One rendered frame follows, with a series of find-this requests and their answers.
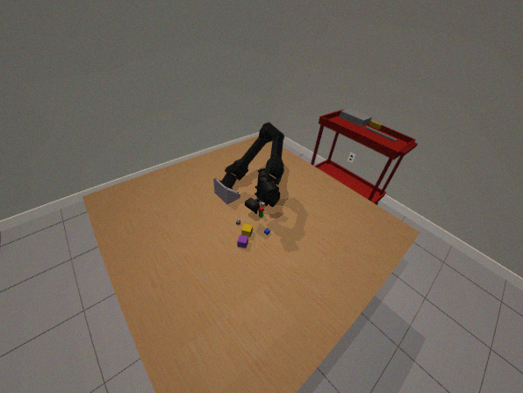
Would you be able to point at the purple block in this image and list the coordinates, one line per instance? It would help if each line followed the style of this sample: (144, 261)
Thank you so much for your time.
(242, 241)

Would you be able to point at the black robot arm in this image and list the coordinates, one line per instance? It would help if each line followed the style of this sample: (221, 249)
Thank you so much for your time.
(274, 166)

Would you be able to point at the yellow block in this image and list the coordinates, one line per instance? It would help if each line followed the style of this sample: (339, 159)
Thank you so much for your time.
(246, 230)

